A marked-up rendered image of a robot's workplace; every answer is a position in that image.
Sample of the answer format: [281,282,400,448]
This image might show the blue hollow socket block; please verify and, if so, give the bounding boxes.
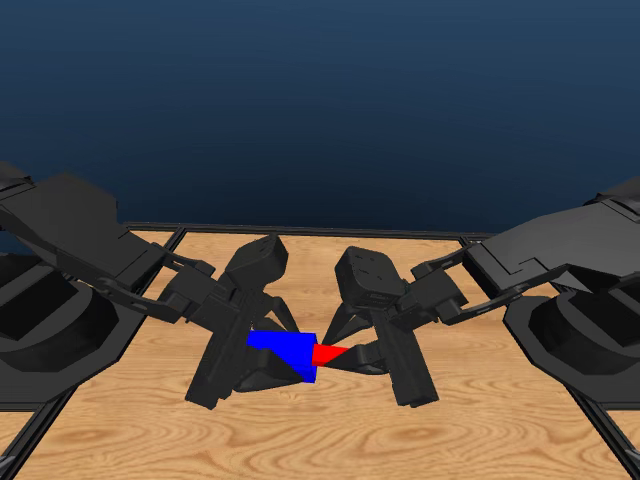
[246,330,319,385]

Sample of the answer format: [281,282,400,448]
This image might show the thin red peg bar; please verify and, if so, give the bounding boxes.
[311,343,351,368]

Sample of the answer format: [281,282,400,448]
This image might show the black table frame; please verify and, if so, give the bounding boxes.
[0,222,640,480]

